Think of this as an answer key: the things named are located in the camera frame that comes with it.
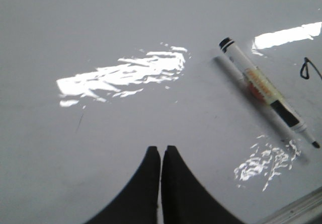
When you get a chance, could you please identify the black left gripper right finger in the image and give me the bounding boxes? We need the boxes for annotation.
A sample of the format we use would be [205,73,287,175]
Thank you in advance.
[161,145,243,223]

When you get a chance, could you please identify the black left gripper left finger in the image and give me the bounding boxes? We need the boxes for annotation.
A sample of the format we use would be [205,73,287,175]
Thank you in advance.
[87,146,160,223]

